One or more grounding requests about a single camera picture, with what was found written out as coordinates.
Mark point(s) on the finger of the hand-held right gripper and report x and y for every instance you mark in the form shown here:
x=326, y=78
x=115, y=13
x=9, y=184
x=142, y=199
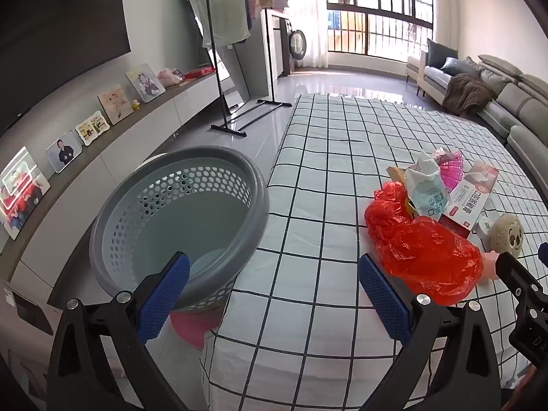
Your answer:
x=543, y=253
x=516, y=276

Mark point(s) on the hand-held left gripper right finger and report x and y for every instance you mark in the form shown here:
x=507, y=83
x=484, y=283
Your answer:
x=383, y=299

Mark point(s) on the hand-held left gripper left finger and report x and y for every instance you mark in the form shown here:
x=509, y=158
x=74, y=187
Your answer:
x=165, y=295

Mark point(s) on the red plastic bag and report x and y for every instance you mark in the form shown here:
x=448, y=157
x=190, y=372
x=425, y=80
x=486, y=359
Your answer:
x=419, y=248

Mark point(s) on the grey plastic laundry basket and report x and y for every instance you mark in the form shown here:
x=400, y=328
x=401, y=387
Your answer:
x=128, y=222

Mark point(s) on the red white cardboard box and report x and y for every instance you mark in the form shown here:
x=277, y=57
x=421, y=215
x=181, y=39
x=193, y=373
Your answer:
x=469, y=199

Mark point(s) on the white blue tissue packet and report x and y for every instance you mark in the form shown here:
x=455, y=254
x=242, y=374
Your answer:
x=428, y=192

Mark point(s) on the pale pink object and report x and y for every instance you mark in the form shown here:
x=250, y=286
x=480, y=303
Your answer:
x=490, y=265

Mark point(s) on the beige round plush toy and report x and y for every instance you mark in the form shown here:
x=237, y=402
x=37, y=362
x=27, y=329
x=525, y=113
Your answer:
x=505, y=233

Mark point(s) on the pink round stool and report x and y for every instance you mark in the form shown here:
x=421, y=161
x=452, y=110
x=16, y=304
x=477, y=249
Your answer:
x=192, y=329

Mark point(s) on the small white box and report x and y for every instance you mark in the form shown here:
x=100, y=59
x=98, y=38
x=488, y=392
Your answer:
x=483, y=227

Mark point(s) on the pink plastic basket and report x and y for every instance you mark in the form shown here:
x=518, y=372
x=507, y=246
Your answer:
x=454, y=167

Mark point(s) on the small yellowish packet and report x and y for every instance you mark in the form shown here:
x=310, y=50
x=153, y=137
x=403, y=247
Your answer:
x=396, y=174

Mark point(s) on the checkered bed sheet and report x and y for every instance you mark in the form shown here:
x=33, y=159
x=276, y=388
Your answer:
x=325, y=180

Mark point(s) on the grey sofa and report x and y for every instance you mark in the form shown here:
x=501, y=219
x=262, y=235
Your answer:
x=509, y=102

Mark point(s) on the black clothes rack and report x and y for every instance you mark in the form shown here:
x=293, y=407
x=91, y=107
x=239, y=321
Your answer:
x=227, y=131

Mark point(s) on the brown blanket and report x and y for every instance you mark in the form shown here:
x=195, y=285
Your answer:
x=466, y=94

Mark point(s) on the small yellow toy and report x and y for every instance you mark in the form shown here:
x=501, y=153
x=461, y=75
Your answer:
x=136, y=104

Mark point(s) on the blue grey cushion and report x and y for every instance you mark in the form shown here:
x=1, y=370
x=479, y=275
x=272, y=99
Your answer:
x=454, y=67

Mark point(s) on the light grey armchair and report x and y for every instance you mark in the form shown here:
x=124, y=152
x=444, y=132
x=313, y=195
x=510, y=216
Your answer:
x=432, y=79

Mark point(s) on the pink plastic bag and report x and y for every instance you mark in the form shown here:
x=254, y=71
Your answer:
x=169, y=77

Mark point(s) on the dark grey cushion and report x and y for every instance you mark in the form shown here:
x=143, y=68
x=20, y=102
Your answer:
x=441, y=53

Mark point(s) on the flat red item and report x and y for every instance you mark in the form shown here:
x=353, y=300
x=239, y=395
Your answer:
x=199, y=72

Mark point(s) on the washing machine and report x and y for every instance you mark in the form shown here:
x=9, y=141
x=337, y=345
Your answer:
x=297, y=43

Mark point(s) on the grey green towel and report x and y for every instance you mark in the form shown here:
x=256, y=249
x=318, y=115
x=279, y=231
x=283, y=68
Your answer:
x=222, y=17

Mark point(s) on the black flat television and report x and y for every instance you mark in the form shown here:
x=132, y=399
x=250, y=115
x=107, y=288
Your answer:
x=51, y=30

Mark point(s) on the black barred window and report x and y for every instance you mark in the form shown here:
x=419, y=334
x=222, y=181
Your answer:
x=385, y=8

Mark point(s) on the white sheer curtain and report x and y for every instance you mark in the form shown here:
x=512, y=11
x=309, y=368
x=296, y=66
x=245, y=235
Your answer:
x=308, y=17

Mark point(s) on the dark portrait photo frame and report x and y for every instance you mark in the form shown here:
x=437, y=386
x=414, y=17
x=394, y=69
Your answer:
x=64, y=150

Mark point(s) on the red photo frame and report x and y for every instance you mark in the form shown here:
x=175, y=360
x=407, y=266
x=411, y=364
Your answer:
x=19, y=188

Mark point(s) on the yellow patterned photo frame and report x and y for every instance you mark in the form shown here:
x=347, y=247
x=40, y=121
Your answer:
x=92, y=127

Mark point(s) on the beige child photo frame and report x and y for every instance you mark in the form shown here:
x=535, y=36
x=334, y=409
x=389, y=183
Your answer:
x=114, y=103

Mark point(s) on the leaning wall mirror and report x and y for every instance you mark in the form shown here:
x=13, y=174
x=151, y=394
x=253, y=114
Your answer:
x=231, y=81

